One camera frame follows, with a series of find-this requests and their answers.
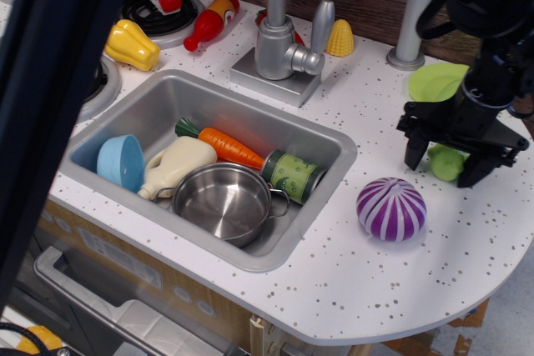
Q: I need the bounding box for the red toy chili pepper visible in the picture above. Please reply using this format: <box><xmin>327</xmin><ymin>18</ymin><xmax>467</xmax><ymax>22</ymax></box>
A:
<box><xmin>255</xmin><ymin>9</ymin><xmax>267</xmax><ymax>27</ymax></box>

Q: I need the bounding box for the front black stove burner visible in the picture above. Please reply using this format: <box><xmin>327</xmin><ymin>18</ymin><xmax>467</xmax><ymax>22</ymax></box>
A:
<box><xmin>77</xmin><ymin>56</ymin><xmax>122</xmax><ymax>123</ymax></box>

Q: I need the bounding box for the red toy ketchup bottle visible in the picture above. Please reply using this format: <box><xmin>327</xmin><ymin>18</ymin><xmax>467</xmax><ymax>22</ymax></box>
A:
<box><xmin>184</xmin><ymin>0</ymin><xmax>240</xmax><ymax>52</ymax></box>

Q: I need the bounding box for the cream toy milk jug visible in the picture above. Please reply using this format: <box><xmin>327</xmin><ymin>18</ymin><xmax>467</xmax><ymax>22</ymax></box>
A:
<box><xmin>137</xmin><ymin>137</ymin><xmax>218</xmax><ymax>200</ymax></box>

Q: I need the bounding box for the silver toy faucet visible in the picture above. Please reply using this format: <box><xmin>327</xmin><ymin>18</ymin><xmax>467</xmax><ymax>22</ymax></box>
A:
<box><xmin>230</xmin><ymin>0</ymin><xmax>335</xmax><ymax>107</ymax></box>

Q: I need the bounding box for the yellow toy bell pepper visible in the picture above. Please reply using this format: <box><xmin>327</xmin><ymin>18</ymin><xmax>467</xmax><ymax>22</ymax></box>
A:
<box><xmin>104</xmin><ymin>19</ymin><xmax>160</xmax><ymax>71</ymax></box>

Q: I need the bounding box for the purple striped toy onion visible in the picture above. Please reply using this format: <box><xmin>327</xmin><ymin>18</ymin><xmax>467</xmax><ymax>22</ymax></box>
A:
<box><xmin>356</xmin><ymin>178</ymin><xmax>427</xmax><ymax>243</ymax></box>

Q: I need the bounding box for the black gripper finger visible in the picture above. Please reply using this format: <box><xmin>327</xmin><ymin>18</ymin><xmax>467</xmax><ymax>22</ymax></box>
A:
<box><xmin>405</xmin><ymin>130</ymin><xmax>429</xmax><ymax>170</ymax></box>
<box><xmin>457</xmin><ymin>150</ymin><xmax>506</xmax><ymax>188</ymax></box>

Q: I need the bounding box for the yellow object bottom left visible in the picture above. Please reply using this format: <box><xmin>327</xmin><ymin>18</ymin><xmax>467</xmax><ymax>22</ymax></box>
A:
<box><xmin>16</xmin><ymin>326</ymin><xmax>63</xmax><ymax>355</ymax></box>

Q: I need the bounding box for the orange toy carrot in sink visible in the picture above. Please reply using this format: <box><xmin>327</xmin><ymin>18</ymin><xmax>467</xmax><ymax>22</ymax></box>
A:
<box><xmin>174</xmin><ymin>118</ymin><xmax>264</xmax><ymax>170</ymax></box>

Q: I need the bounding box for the light green toy broccoli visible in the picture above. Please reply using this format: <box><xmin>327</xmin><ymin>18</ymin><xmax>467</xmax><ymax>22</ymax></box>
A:
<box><xmin>427</xmin><ymin>143</ymin><xmax>470</xmax><ymax>182</ymax></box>

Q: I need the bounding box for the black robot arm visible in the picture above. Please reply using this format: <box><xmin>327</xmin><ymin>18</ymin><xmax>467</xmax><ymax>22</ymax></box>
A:
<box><xmin>1</xmin><ymin>0</ymin><xmax>533</xmax><ymax>331</ymax></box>

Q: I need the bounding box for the silver oven door handle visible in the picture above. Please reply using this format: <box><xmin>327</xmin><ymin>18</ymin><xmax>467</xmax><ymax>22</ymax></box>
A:
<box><xmin>33</xmin><ymin>246</ymin><xmax>249</xmax><ymax>355</ymax></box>

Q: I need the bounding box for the light green toy plate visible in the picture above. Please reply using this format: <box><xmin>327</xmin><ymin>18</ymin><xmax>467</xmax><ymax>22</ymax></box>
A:
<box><xmin>408</xmin><ymin>63</ymin><xmax>469</xmax><ymax>103</ymax></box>

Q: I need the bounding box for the black stove burner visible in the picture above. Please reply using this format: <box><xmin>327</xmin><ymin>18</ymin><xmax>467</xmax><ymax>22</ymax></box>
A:
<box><xmin>77</xmin><ymin>56</ymin><xmax>122</xmax><ymax>123</ymax></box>
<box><xmin>118</xmin><ymin>0</ymin><xmax>204</xmax><ymax>49</ymax></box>

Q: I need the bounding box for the middle black stove burner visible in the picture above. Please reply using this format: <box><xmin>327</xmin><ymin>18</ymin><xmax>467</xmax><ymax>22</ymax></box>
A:
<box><xmin>118</xmin><ymin>0</ymin><xmax>204</xmax><ymax>49</ymax></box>

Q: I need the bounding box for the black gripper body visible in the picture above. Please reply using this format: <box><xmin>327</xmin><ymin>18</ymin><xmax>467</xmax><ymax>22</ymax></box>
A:
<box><xmin>397</xmin><ymin>80</ymin><xmax>528</xmax><ymax>160</ymax></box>

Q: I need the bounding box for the silver post right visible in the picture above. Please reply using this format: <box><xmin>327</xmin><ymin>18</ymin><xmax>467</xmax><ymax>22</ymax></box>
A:
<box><xmin>386</xmin><ymin>0</ymin><xmax>431</xmax><ymax>71</ymax></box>

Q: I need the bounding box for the green toy can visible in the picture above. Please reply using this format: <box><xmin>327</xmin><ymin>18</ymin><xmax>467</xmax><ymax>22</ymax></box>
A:
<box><xmin>260</xmin><ymin>149</ymin><xmax>326</xmax><ymax>205</ymax></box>

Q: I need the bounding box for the light blue toy bowl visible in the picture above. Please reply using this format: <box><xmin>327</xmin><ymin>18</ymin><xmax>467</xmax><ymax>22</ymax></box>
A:
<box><xmin>97</xmin><ymin>134</ymin><xmax>145</xmax><ymax>193</ymax></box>

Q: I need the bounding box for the silver sink basin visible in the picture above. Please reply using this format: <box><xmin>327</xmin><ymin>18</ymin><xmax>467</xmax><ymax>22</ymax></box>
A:
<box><xmin>60</xmin><ymin>70</ymin><xmax>357</xmax><ymax>272</ymax></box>

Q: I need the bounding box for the yellow toy corn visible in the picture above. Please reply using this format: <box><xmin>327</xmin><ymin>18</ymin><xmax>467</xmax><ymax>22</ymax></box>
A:
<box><xmin>325</xmin><ymin>19</ymin><xmax>355</xmax><ymax>57</ymax></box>

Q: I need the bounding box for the stainless steel pot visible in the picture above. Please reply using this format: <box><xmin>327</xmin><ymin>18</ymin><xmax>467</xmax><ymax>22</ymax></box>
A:
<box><xmin>153</xmin><ymin>163</ymin><xmax>293</xmax><ymax>248</ymax></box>

